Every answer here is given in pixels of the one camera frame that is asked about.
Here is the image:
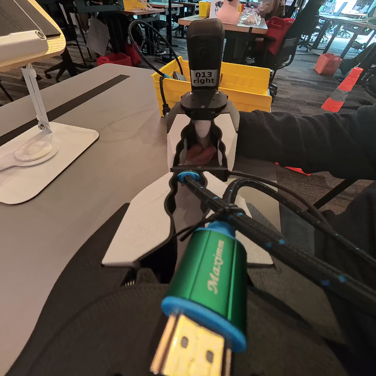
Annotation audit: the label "black office chair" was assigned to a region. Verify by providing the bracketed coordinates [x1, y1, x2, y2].
[44, 0, 93, 83]
[255, 18, 299, 99]

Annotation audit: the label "orange bag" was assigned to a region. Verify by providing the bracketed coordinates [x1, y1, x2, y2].
[314, 53, 343, 75]

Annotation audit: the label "thin black audio cable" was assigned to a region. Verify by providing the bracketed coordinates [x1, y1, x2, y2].
[228, 171, 326, 219]

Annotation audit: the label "black cable tie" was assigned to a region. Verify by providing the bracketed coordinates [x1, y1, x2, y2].
[176, 206, 247, 242]

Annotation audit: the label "pink rounded object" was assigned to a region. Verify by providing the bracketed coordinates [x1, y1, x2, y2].
[217, 0, 241, 25]

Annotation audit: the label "yellow plastic bin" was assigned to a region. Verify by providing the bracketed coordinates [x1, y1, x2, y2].
[151, 56, 273, 118]

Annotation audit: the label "long wooden desk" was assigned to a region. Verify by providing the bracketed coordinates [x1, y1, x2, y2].
[178, 12, 268, 33]

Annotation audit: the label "crumpled clear plastic wrap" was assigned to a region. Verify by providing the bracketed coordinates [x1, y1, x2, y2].
[239, 7, 262, 25]

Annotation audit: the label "black adapter box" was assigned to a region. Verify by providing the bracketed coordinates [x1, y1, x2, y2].
[170, 165, 229, 182]

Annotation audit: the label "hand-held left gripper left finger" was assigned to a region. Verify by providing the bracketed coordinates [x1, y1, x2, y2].
[101, 172, 178, 284]

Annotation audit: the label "person's right forearm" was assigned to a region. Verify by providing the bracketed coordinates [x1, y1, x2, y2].
[236, 104, 376, 180]

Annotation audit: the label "person's blue jeans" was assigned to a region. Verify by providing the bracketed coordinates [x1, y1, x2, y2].
[278, 203, 317, 257]

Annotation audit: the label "orange traffic cone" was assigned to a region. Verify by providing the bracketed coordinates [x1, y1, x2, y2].
[321, 67, 364, 113]

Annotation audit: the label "grey hanging sheet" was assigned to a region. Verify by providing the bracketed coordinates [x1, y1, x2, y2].
[86, 16, 110, 56]

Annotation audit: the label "red storage bin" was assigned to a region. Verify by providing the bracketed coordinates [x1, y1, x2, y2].
[125, 42, 142, 66]

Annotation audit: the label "braided hdmi cable teal plugs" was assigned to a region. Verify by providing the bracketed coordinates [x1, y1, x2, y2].
[128, 20, 184, 80]
[150, 171, 376, 376]

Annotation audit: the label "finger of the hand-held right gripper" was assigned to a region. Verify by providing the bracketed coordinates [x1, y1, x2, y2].
[211, 113, 238, 171]
[167, 114, 193, 171]

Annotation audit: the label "person's right hand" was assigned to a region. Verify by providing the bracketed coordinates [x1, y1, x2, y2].
[184, 142, 219, 165]

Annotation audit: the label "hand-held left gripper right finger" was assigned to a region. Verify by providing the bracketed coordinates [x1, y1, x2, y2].
[201, 171, 274, 268]

